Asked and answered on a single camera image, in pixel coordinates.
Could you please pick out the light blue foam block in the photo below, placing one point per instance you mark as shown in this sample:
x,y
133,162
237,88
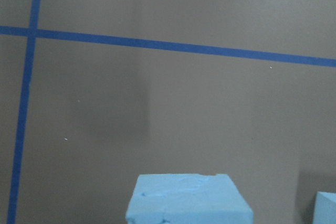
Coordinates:
x,y
187,198
324,209

